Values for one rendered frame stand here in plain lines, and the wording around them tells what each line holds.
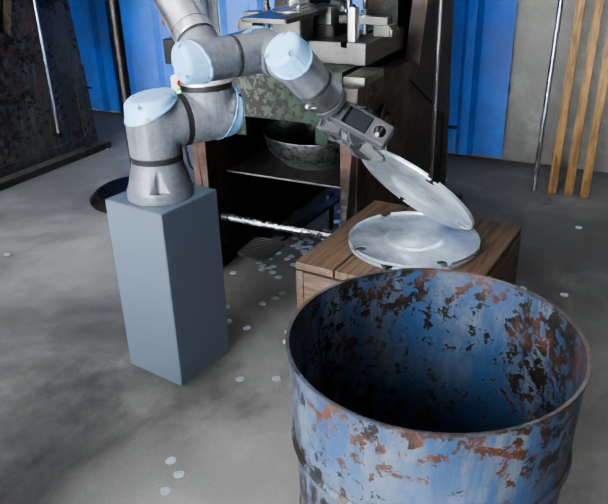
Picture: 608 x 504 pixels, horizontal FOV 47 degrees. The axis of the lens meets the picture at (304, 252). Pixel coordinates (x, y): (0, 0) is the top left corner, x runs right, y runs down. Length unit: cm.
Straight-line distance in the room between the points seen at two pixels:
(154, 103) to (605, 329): 130
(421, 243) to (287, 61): 54
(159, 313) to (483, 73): 198
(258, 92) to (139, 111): 56
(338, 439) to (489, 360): 41
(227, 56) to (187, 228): 47
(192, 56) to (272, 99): 77
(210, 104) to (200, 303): 47
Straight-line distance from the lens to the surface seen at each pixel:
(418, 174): 142
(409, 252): 153
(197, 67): 126
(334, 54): 199
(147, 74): 403
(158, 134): 155
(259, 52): 131
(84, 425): 170
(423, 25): 228
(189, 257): 163
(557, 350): 114
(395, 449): 88
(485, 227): 170
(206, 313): 173
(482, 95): 321
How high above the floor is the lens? 103
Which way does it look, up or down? 26 degrees down
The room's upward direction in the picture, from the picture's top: 2 degrees counter-clockwise
